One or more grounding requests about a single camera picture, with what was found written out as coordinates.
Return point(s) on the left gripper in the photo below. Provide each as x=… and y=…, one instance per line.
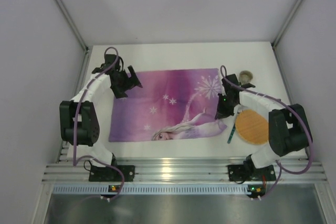
x=126, y=83

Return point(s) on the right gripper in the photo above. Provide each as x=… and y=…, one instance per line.
x=223, y=108

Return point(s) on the fork with teal handle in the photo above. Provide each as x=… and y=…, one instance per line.
x=239, y=110

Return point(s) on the woven wicker plate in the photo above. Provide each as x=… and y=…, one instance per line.
x=252, y=127

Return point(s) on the purple Frozen placemat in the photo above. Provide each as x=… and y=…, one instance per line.
x=170, y=105

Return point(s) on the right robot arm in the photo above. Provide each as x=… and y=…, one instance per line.
x=288, y=128

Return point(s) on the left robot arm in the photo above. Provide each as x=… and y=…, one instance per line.
x=79, y=124

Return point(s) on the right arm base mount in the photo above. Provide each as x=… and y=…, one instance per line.
x=239, y=173

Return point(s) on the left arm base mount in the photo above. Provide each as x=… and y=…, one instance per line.
x=107, y=174

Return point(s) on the aluminium rail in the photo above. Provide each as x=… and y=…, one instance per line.
x=174, y=170

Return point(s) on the slotted cable duct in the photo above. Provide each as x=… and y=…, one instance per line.
x=159, y=189

